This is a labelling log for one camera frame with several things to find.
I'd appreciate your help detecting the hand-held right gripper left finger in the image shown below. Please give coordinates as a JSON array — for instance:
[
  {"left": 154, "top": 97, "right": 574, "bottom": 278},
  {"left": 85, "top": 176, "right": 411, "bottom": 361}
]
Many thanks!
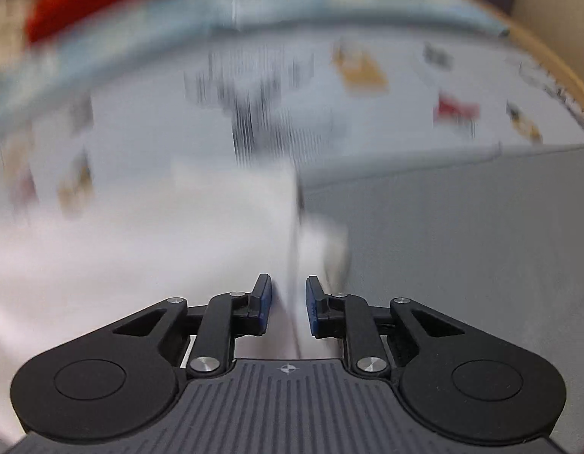
[{"left": 109, "top": 273, "right": 274, "bottom": 377}]

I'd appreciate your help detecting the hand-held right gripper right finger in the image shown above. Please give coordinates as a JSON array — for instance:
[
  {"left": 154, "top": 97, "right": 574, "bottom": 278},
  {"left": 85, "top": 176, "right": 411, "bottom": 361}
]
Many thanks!
[{"left": 305, "top": 275, "right": 467, "bottom": 378}]

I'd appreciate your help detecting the white shirt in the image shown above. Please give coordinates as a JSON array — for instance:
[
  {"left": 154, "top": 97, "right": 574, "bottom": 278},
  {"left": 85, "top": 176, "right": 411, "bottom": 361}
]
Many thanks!
[{"left": 0, "top": 158, "right": 352, "bottom": 440}]

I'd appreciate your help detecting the printed bed sheet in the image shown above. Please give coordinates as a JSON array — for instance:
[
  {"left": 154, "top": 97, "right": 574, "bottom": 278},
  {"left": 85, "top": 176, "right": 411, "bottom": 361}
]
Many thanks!
[{"left": 0, "top": 23, "right": 584, "bottom": 228}]

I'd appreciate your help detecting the light blue sheet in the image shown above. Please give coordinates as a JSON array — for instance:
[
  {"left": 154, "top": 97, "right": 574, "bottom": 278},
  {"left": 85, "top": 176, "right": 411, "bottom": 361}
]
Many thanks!
[{"left": 0, "top": 0, "right": 510, "bottom": 128}]

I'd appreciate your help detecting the wooden bed frame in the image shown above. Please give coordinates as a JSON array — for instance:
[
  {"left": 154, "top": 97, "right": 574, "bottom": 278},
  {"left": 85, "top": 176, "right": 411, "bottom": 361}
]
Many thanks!
[{"left": 434, "top": 0, "right": 584, "bottom": 119}]

